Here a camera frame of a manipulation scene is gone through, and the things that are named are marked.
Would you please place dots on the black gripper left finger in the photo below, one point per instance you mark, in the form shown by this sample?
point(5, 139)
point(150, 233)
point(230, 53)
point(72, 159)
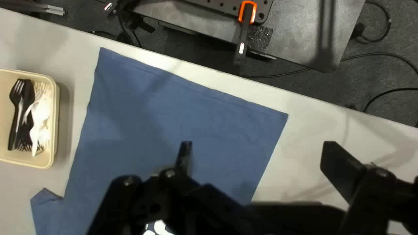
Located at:
point(144, 208)

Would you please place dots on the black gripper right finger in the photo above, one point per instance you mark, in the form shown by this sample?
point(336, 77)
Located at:
point(383, 199)

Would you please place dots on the blue printed t-shirt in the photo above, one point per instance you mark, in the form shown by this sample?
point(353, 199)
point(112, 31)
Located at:
point(165, 121)

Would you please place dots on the white napkin packet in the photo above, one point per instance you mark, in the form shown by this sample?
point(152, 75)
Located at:
point(42, 117)

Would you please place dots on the beige plastic tray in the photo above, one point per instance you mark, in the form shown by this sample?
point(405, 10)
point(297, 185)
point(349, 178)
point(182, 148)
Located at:
point(8, 158)

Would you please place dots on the black plastic forks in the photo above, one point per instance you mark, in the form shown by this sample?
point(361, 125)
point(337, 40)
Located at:
point(18, 112)

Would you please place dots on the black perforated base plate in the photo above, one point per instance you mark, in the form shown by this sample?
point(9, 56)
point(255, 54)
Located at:
point(295, 30)

